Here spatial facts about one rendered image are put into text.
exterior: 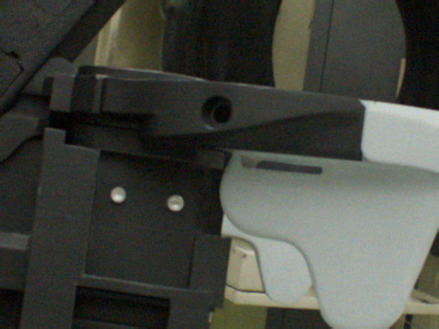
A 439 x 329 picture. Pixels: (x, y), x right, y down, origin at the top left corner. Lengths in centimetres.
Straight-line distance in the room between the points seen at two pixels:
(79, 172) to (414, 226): 9
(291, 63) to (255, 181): 162
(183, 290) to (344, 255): 5
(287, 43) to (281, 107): 163
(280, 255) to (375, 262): 12
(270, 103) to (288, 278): 13
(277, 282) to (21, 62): 13
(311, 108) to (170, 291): 7
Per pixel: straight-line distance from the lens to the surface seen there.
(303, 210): 28
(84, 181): 29
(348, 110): 27
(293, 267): 39
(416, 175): 27
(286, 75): 190
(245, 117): 27
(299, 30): 191
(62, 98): 30
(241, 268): 150
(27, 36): 32
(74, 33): 32
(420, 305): 165
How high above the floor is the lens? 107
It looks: 3 degrees down
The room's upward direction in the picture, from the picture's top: 9 degrees clockwise
